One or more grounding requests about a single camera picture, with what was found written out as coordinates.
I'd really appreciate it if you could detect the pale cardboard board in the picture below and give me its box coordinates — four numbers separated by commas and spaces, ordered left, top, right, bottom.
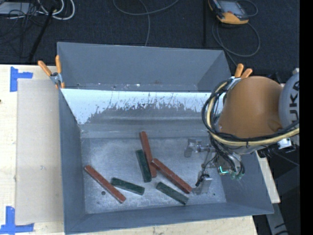
15, 78, 65, 226

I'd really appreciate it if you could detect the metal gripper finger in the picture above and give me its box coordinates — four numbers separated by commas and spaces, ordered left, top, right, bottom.
191, 171, 213, 196
184, 138, 203, 158

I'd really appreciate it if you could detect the dark green flat block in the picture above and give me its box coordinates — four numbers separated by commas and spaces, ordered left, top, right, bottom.
135, 149, 153, 183
156, 182, 190, 206
110, 177, 146, 196

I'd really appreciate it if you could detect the grey metal bin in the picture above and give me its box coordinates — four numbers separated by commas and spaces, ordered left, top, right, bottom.
56, 42, 275, 235

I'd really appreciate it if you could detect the red-brown flat block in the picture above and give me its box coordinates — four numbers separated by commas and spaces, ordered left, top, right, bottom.
151, 158, 193, 194
139, 131, 157, 178
84, 165, 127, 204

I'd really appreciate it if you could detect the black cylinder on white bracket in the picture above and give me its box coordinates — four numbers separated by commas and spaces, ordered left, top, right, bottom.
256, 138, 293, 158

